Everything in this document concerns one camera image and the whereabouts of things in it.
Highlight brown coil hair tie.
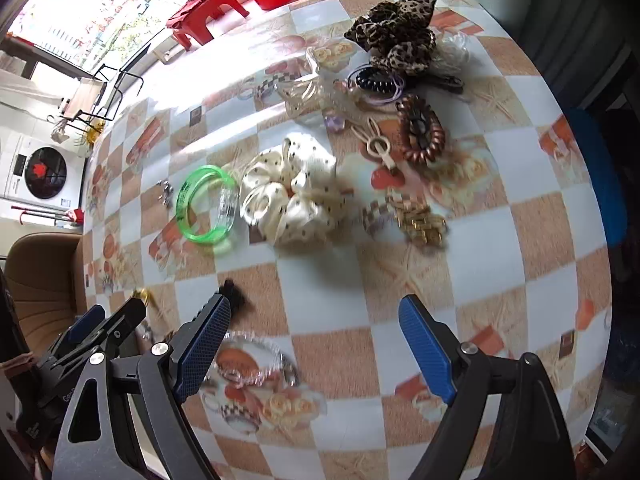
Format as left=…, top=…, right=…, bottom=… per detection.
left=395, top=94, right=447, bottom=165

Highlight small silver charm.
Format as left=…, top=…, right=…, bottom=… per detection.
left=155, top=179, right=176, bottom=210

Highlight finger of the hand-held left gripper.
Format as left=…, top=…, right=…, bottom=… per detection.
left=45, top=297, right=148, bottom=386
left=37, top=304, right=107, bottom=367

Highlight grey fabric chair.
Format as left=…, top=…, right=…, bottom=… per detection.
left=462, top=0, right=636, bottom=111

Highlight tan leather sofa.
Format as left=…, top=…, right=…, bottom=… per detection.
left=2, top=232, right=88, bottom=341

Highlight cream polka dot scrunchie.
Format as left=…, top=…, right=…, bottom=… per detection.
left=222, top=132, right=353, bottom=247

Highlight gold chain bracelet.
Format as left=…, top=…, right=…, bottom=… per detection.
left=387, top=195, right=448, bottom=248

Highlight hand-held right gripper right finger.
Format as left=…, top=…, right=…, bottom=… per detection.
left=398, top=295, right=576, bottom=480

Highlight clear hair ties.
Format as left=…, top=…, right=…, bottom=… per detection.
left=432, top=30, right=471, bottom=76

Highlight white washing machine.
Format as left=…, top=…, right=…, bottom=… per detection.
left=0, top=127, right=91, bottom=216

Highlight red armchair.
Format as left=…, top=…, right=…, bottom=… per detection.
left=166, top=0, right=250, bottom=51

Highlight black coil hair tie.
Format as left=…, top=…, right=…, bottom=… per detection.
left=348, top=65, right=396, bottom=98

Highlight purple thin hair tie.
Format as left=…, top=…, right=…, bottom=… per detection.
left=357, top=77, right=405, bottom=111

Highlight black metal rack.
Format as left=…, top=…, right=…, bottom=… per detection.
left=47, top=42, right=153, bottom=133

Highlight dark hair clip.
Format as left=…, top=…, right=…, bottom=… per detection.
left=425, top=72, right=465, bottom=95

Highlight clear plastic hair claw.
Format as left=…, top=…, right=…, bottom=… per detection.
left=277, top=47, right=326, bottom=116

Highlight blue chair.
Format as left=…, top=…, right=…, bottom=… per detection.
left=565, top=107, right=628, bottom=261

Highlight checkered hair clip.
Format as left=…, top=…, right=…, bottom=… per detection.
left=361, top=200, right=393, bottom=236

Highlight clear bead bracelet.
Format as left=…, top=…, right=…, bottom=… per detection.
left=212, top=330, right=301, bottom=390

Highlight black hair clip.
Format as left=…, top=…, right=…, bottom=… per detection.
left=216, top=279, right=247, bottom=313

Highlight leopard print scrunchie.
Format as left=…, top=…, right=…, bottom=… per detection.
left=345, top=0, right=437, bottom=77

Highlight green plastic bangle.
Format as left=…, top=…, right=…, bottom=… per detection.
left=174, top=165, right=240, bottom=255

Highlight beige rabbit hair clip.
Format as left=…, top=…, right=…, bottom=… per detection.
left=350, top=119, right=401, bottom=172

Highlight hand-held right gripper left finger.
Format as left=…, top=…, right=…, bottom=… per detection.
left=52, top=294, right=233, bottom=480

